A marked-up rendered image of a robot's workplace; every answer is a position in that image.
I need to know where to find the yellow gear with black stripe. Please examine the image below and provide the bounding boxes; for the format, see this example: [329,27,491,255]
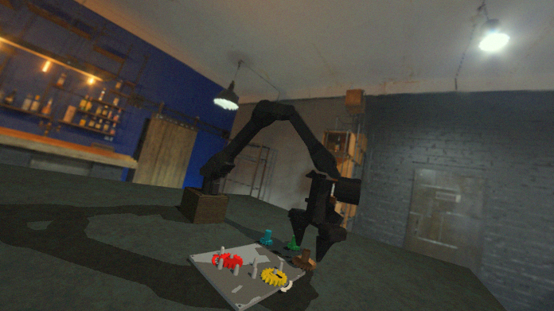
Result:
[260,268,287,286]

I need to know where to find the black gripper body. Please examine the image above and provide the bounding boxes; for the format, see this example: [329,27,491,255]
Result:
[287,195,347,241]

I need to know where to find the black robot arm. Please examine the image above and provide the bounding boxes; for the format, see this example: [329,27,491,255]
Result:
[197,99,361,205]

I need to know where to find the green gear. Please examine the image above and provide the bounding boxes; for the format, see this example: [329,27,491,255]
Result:
[287,235,300,251]

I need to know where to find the teal gear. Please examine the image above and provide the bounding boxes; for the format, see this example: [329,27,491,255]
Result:
[259,230,272,245]

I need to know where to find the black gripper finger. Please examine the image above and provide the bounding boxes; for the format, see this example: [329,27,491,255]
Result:
[315,235,341,262]
[290,219,309,247]

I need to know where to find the red gear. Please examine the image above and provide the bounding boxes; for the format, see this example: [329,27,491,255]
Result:
[218,253,243,269]

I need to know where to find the orange gear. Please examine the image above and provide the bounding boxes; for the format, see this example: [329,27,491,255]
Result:
[291,249,317,270]

